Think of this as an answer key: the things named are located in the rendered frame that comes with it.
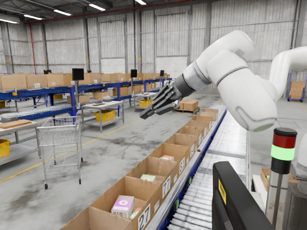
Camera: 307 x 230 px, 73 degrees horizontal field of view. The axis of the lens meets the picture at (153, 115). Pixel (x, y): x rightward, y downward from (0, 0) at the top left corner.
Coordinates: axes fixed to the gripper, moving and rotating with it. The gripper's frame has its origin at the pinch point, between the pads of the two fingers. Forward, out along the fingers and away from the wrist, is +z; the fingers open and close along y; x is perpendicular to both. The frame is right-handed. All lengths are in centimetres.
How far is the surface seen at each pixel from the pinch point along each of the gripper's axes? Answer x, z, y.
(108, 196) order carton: -35, 75, -5
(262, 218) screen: 5, -27, -44
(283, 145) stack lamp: -9.1, -33.9, -28.5
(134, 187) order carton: -56, 71, 2
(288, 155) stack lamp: -11.0, -33.7, -30.5
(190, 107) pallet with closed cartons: -613, 281, 500
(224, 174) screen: -3.8, -19.2, -31.2
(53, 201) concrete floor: -80, 268, 51
